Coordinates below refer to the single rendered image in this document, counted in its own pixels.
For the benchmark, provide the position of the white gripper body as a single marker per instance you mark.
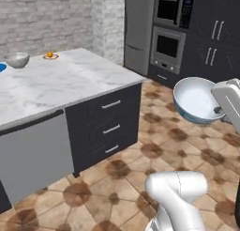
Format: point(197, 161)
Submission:
point(230, 98)

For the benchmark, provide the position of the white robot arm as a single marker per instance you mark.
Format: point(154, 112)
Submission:
point(175, 197)

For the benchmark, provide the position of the large blue and white bowl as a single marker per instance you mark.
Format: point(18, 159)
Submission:
point(193, 100)

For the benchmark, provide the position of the tan appetizer plate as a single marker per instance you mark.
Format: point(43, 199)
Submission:
point(53, 57)

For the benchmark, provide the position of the orange round food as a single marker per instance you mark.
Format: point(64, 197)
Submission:
point(49, 54)

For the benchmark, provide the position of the small grey bowl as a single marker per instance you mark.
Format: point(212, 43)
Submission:
point(17, 60)

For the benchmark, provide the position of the blue plate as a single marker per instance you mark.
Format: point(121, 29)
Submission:
point(2, 67)

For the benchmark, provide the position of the dark cupboard run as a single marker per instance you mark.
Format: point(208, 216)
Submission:
point(203, 37)

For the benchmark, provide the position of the silver built-in oven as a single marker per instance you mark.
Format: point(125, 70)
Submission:
point(168, 50)

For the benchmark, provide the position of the silver microwave oven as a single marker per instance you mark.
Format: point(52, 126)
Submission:
point(168, 10)

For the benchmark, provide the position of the grey fridge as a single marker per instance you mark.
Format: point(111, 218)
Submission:
point(137, 31)

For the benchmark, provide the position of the large dark drawer front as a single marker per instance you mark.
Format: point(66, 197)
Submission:
point(90, 111)

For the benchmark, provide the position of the grey dishwasher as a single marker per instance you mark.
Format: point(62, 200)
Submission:
point(34, 153)

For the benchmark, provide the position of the dark cabinet panel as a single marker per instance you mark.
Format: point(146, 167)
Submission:
point(4, 198)

